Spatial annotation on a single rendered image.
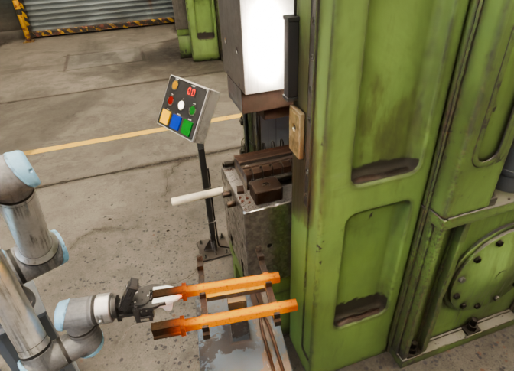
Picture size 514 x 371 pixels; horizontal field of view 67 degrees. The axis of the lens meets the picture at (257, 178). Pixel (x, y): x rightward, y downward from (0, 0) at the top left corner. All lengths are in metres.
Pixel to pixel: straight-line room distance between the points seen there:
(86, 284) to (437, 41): 2.34
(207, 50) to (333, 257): 5.43
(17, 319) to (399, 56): 1.35
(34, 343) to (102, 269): 1.48
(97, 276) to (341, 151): 1.98
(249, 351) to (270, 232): 0.49
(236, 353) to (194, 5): 5.65
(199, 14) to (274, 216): 5.21
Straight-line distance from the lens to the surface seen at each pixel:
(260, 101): 1.50
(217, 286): 1.27
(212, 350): 1.47
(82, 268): 2.89
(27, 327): 1.37
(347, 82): 1.14
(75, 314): 1.33
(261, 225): 1.62
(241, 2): 1.33
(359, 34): 1.12
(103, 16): 9.57
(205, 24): 6.57
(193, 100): 2.04
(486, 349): 2.48
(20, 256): 1.73
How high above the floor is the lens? 1.88
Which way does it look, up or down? 34 degrees down
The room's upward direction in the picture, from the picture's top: 3 degrees counter-clockwise
